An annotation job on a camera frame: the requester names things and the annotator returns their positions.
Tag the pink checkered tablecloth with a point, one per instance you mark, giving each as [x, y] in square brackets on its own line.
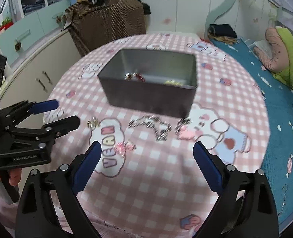
[157, 190]

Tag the brown dotted fabric bag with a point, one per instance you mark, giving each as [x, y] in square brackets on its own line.
[92, 26]

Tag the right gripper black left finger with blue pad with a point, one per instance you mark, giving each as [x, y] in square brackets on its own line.
[36, 216]

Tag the pink charm hair clip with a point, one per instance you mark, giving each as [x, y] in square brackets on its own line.
[122, 147]

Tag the mint drawer cabinet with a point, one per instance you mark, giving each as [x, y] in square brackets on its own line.
[25, 23]

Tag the folded dark clothes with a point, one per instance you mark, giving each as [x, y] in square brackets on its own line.
[222, 33]

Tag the grey metal tin box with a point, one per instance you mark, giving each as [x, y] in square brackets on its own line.
[153, 81]

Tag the small silver earring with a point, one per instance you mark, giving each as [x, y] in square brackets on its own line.
[93, 123]

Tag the pink bow hair clip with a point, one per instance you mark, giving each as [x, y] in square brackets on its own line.
[186, 129]

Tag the pink and green pillow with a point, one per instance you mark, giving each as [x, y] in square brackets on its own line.
[280, 64]

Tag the cream cupboard with handles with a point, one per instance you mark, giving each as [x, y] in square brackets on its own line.
[35, 78]

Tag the teal patterned bed sheet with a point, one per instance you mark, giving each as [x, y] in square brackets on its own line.
[278, 161]

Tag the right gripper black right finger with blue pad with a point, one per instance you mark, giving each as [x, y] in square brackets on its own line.
[245, 206]

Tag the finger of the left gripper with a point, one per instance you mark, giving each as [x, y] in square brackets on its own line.
[61, 127]
[41, 107]

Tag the person's hand on handle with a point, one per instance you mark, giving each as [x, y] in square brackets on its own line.
[14, 176]

